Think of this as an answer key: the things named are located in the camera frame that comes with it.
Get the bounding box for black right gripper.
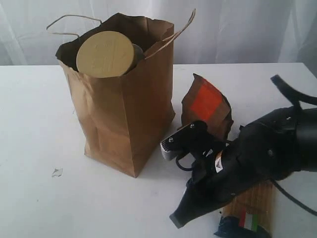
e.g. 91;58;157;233
169;108;300;228

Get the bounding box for spaghetti packet dark blue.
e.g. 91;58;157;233
213;125;275;238

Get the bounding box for brown paper shopping bag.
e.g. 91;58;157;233
55;13;181;178

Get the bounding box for clear jar gold lid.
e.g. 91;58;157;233
76;31;145;78

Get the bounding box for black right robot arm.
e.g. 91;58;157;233
161;107;317;228

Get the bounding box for brown pouch orange label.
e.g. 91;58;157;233
181;73;233;141

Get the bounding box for clear plastic scrap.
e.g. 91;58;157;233
52;168;63;178

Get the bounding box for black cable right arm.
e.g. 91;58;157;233
270;74;317;110

